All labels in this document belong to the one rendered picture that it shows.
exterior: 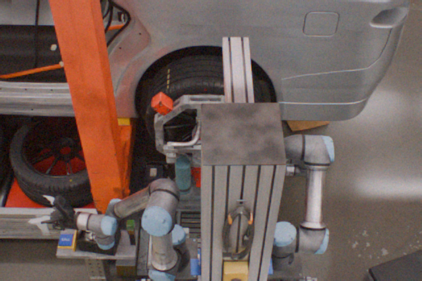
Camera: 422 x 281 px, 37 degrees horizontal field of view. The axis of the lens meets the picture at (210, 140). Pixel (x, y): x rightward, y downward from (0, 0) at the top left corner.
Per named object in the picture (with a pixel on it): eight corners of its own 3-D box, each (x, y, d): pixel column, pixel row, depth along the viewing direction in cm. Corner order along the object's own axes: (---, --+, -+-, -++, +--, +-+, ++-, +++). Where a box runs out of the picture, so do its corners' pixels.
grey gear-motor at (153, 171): (171, 180, 421) (169, 146, 394) (168, 234, 394) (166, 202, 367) (144, 179, 421) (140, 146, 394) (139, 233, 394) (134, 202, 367)
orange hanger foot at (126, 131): (137, 123, 394) (132, 84, 368) (129, 192, 361) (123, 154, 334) (110, 123, 394) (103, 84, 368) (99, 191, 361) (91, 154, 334)
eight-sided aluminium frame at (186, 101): (250, 159, 369) (257, 95, 328) (251, 169, 365) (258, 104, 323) (157, 158, 369) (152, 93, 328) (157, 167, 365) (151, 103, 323)
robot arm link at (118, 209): (171, 163, 252) (103, 198, 285) (163, 185, 245) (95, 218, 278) (192, 179, 257) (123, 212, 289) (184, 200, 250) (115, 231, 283)
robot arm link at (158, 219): (182, 260, 288) (179, 191, 246) (173, 290, 279) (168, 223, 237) (157, 255, 290) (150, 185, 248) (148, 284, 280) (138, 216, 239)
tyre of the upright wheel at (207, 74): (208, 146, 401) (286, 94, 364) (207, 176, 386) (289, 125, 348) (124, 96, 366) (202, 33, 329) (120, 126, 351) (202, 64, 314)
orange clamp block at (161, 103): (173, 99, 333) (161, 91, 328) (173, 111, 328) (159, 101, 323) (164, 105, 337) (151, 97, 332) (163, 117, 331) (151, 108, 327)
